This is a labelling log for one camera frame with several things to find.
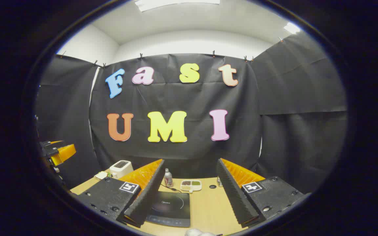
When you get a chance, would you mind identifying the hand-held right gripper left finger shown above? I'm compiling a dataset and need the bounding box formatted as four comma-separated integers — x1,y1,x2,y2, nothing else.
73,159,165,228

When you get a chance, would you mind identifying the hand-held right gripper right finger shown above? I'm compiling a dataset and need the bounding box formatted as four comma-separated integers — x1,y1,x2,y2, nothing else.
217,158,307,228

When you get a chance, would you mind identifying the black induction cooktop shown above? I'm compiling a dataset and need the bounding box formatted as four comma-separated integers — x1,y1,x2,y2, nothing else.
146,191,191,227

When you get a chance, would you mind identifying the silver patterned drink bottle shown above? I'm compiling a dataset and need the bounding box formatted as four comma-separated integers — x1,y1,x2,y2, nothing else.
164,168,174,188

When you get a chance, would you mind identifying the white toaster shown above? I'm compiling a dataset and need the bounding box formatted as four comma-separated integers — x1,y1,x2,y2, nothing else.
110,160,134,179

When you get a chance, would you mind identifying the white divided bean tray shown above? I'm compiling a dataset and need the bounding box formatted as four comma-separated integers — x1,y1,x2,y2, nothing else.
180,180,202,192

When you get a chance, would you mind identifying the ceiling light panel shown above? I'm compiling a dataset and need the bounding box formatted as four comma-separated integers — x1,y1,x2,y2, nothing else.
135,0,221,12
283,22,301,34

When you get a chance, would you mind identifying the black power cable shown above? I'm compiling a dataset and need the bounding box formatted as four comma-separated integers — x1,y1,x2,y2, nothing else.
160,184,182,193

